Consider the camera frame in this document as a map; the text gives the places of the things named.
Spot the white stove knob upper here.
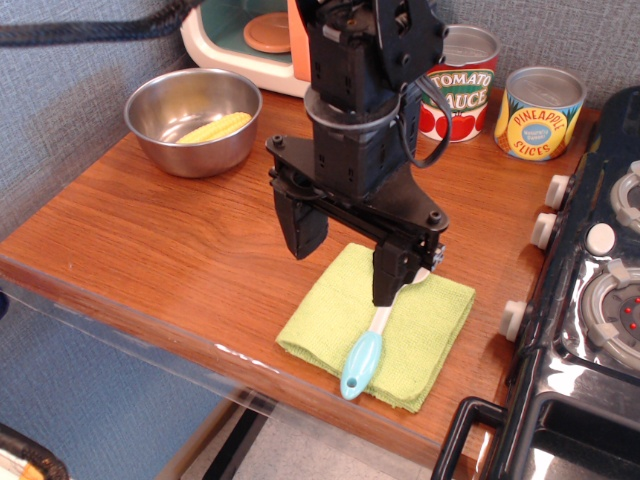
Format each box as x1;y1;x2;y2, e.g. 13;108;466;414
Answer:
544;175;571;210

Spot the teal toy microwave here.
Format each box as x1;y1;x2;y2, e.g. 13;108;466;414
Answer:
181;1;310;97

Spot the pineapple slices can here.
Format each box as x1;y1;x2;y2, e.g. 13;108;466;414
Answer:
494;66;587;162

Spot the yellow toy corn cob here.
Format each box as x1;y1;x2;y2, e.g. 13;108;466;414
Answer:
177;112;252;144

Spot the orange microwave plate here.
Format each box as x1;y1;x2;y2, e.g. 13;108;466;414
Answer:
243;12;291;54

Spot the white stove knob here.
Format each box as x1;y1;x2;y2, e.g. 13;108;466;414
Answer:
530;213;557;250
544;175;571;210
499;300;527;342

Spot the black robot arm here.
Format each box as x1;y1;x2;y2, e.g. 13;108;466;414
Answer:
266;1;449;307

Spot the stainless steel bowl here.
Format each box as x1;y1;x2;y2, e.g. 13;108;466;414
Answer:
124;68;263;179

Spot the white spoon teal handle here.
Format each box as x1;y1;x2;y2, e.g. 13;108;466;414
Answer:
340;285;406;401

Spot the white round stove button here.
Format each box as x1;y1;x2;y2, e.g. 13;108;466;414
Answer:
585;223;616;256

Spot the green folded towel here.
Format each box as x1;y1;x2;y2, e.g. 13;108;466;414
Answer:
277;244;475;413

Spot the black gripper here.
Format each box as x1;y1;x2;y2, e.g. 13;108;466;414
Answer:
266;113;448;307

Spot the black toy stove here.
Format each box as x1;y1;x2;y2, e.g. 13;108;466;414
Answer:
433;87;639;479

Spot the tomato sauce can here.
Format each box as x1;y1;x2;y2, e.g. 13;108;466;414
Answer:
428;24;501;142

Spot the white stove knob middle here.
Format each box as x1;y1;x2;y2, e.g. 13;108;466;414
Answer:
530;213;557;250

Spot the white stove knob lower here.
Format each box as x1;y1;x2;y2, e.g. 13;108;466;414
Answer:
499;300;527;342

